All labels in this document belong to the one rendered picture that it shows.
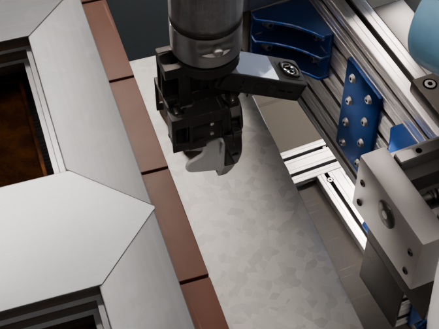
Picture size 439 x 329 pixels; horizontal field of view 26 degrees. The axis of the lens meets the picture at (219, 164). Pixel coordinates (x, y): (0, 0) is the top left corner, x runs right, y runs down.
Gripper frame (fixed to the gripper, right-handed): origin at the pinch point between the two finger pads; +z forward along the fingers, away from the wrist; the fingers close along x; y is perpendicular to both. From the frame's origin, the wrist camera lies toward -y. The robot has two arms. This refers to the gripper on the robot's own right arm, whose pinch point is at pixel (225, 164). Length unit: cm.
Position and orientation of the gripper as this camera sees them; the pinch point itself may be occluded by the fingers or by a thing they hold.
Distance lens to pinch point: 114.9
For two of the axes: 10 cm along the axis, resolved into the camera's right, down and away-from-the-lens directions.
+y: -9.5, 2.4, -2.0
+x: 3.1, 7.3, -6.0
